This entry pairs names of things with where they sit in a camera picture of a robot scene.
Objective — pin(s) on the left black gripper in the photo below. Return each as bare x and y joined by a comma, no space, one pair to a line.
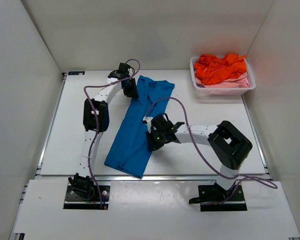
131,90

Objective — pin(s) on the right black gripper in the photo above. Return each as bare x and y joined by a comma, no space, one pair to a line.
152,141

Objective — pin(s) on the blue t shirt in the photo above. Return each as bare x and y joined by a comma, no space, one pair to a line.
129,151

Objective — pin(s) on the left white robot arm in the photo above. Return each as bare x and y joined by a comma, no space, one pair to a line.
96,120

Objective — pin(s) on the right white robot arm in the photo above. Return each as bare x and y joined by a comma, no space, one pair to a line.
228,143

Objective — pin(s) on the black label sticker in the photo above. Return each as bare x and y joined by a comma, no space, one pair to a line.
76,73

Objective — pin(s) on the white plastic basket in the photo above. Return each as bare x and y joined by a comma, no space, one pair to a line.
234,91

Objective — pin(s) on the orange t shirt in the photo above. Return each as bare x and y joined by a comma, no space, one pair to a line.
211,69

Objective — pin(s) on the pink t shirt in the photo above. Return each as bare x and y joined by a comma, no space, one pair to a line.
240,82

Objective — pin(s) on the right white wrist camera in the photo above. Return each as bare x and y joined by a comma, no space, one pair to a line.
147,120

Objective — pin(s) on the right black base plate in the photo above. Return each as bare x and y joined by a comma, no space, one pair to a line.
216,199

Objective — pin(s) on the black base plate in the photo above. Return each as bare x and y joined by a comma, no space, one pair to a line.
216,199
87,198

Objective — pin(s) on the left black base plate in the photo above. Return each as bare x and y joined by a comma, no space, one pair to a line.
87,198

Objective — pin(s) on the aluminium table rail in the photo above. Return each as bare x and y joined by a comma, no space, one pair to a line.
145,178

